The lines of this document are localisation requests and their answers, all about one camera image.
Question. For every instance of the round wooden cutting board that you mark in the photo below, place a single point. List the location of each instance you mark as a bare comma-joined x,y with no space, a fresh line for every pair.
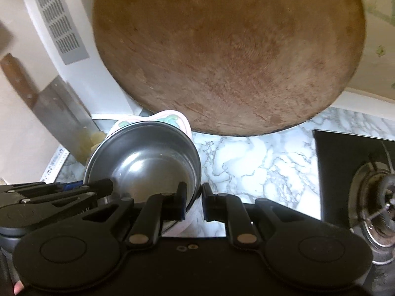
231,52

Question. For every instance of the black gas stove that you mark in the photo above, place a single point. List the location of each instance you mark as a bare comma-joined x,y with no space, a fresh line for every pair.
336,166

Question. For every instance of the white vent grille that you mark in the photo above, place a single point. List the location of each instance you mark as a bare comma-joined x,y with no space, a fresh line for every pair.
58,18

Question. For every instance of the stainless steel bowl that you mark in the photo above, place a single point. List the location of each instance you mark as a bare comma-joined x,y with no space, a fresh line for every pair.
145,160

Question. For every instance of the pale yellow food pieces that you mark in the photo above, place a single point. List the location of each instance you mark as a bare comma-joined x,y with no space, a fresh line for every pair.
97,138

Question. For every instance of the stove burner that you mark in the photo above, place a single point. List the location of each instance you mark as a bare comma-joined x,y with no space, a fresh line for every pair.
376,200

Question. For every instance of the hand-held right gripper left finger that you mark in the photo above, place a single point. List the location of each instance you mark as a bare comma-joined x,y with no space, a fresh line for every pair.
182,200

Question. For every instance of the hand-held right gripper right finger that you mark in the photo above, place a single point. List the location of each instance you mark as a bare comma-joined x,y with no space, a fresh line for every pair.
206,200

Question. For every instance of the pink green patterned dish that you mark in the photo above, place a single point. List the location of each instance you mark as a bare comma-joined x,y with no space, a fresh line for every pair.
172,118

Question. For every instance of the person's left hand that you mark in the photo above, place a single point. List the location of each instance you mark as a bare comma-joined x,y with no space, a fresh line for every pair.
19,287

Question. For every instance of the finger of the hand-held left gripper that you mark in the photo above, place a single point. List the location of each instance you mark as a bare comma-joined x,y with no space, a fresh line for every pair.
71,186
98,186

